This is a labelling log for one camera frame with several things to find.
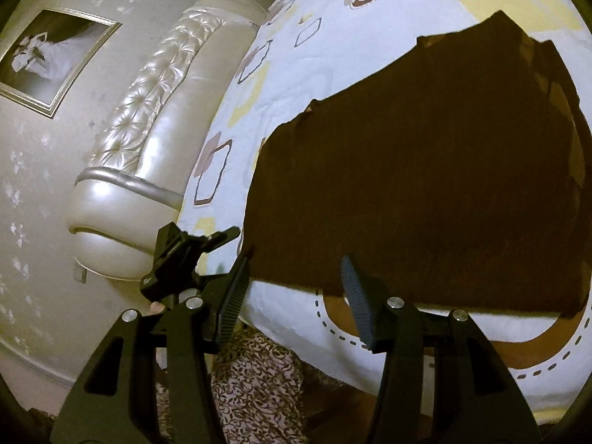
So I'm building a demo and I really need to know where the framed wall picture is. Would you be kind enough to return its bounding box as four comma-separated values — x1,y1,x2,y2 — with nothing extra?
0,7,123,120

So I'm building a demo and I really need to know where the bed with printed sheet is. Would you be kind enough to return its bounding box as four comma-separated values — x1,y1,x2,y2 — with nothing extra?
178,0,592,419

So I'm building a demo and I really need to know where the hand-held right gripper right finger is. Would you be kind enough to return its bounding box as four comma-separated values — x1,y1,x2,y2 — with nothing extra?
340,254,543,444

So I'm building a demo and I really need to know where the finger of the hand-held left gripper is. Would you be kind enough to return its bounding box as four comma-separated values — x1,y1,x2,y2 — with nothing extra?
199,226,242,253
199,270,232,293

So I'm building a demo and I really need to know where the brown patterned cloth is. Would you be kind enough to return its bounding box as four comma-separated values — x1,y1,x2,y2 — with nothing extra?
155,326,320,444

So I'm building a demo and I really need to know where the brown argyle sweater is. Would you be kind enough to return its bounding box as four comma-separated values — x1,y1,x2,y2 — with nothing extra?
243,9,590,320

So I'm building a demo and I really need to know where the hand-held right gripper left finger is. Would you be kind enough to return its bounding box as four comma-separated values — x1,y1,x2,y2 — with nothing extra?
48,252,253,444

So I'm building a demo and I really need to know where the cream padded headboard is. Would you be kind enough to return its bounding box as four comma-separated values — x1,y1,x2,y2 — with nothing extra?
68,0,270,282

